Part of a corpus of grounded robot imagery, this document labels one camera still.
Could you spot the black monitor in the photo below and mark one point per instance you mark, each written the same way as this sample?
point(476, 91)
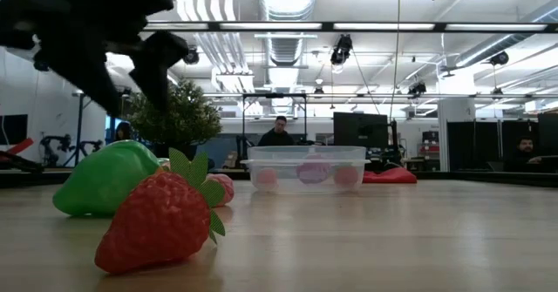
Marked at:
point(359, 131)

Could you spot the black metal stand frame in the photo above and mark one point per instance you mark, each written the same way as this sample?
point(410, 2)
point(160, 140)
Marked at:
point(274, 95)

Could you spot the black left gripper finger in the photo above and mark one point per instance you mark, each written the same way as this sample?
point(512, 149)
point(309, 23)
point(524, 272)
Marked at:
point(83, 72)
point(159, 61)

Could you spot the black overhead crossbar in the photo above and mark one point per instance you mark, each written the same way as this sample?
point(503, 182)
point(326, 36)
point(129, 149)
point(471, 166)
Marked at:
point(327, 27)

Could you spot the red folded cloth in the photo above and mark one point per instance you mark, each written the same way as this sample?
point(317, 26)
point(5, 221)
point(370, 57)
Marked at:
point(392, 176)

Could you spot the green toy pepper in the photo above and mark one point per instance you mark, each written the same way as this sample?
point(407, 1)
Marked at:
point(100, 178)

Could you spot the small green potted plant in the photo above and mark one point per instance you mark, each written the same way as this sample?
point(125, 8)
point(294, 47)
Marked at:
point(187, 117)

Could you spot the silver ceiling ventilation duct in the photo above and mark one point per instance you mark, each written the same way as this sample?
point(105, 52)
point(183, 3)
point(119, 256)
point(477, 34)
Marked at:
point(285, 48)

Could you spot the black room partitions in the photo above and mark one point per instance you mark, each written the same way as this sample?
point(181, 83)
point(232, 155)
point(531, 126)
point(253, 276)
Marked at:
point(475, 144)

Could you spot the black background robot arms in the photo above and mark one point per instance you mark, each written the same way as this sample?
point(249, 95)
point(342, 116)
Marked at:
point(65, 144)

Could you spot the pink toy raspberry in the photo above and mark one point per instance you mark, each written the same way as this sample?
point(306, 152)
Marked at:
point(267, 178)
point(345, 176)
point(224, 187)

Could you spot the person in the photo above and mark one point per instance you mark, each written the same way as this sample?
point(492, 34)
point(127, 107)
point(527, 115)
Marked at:
point(276, 137)
point(123, 131)
point(523, 157)

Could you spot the red background object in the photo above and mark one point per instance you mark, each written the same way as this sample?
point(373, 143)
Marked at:
point(19, 147)

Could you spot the black shelf unit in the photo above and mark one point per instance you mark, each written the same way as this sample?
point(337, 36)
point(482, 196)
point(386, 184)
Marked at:
point(430, 137)

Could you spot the clear plastic tupperware container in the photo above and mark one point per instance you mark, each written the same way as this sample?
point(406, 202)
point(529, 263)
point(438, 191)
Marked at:
point(287, 154)

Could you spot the purple striped toy vegetable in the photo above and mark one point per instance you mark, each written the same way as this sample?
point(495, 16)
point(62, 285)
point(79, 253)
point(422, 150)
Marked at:
point(314, 172)

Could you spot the white pillar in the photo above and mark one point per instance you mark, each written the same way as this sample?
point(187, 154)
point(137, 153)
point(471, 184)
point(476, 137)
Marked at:
point(455, 135)

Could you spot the black ceiling spotlight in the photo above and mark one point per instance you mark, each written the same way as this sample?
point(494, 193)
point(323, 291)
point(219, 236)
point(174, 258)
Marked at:
point(499, 58)
point(417, 88)
point(190, 56)
point(341, 50)

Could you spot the red toy strawberry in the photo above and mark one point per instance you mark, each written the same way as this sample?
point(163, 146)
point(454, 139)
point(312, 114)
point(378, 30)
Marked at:
point(152, 222)

